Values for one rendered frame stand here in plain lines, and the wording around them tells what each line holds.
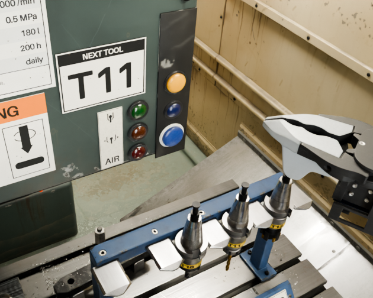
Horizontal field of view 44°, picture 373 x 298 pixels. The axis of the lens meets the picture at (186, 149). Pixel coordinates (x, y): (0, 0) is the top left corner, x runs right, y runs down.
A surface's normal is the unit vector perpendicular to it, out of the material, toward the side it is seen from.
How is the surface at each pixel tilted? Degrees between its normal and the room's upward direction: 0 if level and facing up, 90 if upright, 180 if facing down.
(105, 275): 0
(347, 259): 24
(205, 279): 0
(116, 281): 0
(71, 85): 90
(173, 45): 90
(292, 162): 90
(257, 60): 88
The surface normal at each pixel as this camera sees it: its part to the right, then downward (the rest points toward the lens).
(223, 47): -0.85, 0.29
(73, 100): 0.52, 0.58
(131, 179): 0.07, -0.77
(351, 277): -0.28, -0.59
